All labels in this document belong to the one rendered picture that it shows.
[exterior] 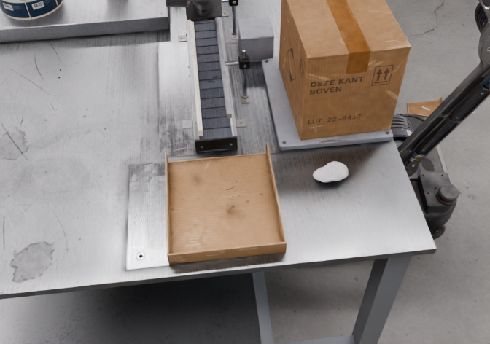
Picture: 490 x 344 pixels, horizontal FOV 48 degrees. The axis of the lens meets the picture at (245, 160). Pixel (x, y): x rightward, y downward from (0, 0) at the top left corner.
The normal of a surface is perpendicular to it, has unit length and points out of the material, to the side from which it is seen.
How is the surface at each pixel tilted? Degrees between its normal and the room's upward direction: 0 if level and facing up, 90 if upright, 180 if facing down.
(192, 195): 0
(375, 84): 90
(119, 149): 0
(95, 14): 0
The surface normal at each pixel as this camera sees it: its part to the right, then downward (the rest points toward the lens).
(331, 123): 0.15, 0.74
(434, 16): -0.02, -0.66
